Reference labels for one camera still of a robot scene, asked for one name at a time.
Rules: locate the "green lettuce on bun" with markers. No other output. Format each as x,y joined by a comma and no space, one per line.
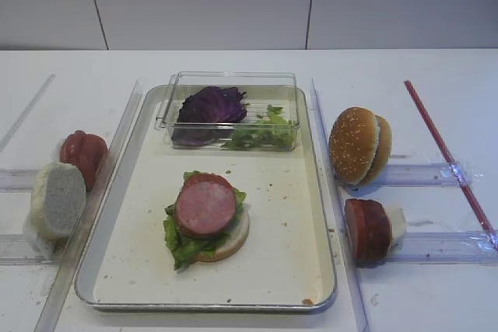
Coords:
184,249

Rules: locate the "brown bun behind sesame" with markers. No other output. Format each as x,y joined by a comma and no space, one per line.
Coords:
383,151

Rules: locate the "clear plastic container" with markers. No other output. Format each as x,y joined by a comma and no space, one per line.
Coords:
262,89

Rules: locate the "green lettuce in container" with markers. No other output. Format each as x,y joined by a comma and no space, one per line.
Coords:
270,131

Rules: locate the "cream metal baking tray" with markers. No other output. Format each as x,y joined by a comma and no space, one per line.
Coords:
285,265

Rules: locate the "pink meat slice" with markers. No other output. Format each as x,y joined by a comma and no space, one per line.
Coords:
205,209

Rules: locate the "red plastic rail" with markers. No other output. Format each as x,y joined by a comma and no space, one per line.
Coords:
465,188

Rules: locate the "clear holder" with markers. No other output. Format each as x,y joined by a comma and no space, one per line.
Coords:
15,180
441,248
424,175
19,250

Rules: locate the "bottom bun on tray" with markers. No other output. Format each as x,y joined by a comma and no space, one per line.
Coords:
237,235

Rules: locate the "clear holder upper left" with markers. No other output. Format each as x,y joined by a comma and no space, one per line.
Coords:
15,180

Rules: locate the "stack of tomato slices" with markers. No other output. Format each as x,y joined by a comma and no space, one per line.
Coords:
85,151

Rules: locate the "clear holder upper right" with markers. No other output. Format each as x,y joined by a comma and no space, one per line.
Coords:
424,175

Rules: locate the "purple cabbage leaf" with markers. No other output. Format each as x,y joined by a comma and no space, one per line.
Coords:
212,104

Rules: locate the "clear rail left of tray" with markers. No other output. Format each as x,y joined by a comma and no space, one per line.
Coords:
77,241

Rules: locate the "clear holder lower right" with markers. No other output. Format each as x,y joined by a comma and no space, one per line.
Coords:
441,248

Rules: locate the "clear rail far left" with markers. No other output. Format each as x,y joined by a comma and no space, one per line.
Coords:
25,112

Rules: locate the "stack of meat slices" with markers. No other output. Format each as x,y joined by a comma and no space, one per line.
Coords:
369,229

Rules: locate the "sesame bun top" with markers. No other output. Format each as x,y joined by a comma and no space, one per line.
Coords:
353,143

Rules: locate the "white block behind meat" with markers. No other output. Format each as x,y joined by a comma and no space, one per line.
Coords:
396,218

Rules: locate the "white bun half upright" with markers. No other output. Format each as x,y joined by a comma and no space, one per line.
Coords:
57,200

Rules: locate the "clear holder lower left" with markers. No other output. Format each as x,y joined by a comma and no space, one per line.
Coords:
19,250

